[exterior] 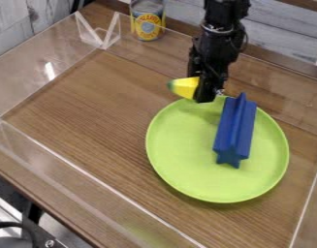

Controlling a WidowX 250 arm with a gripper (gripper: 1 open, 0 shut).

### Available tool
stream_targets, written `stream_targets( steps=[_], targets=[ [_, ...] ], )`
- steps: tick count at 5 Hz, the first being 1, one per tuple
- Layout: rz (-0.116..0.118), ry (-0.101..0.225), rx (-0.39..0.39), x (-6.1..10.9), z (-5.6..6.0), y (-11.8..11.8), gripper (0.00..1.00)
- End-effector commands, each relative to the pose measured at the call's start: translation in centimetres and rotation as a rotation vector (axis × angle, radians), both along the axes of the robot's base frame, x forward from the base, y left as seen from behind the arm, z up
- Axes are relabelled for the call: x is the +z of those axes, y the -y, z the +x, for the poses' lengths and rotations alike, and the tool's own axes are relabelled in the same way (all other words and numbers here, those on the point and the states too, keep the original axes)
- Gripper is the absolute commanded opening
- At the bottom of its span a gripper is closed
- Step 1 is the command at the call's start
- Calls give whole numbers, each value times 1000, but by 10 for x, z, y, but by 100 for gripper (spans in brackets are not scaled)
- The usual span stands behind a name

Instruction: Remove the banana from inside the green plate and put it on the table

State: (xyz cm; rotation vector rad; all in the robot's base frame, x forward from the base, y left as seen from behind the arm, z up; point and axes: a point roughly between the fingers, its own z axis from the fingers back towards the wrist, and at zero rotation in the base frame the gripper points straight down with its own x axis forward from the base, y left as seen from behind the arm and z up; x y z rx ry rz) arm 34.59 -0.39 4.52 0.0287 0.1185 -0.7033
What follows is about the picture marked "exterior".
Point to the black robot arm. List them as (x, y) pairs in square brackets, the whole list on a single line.
[(224, 15)]

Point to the yellow toy banana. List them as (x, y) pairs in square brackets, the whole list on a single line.
[(184, 86)]

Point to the black metal bracket with bolt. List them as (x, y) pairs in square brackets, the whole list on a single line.
[(46, 239)]

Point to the yellow labelled tin can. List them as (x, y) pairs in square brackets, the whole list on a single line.
[(148, 19)]

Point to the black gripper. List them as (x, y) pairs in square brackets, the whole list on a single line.
[(214, 52)]

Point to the blue foam block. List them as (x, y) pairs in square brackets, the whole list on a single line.
[(235, 133)]

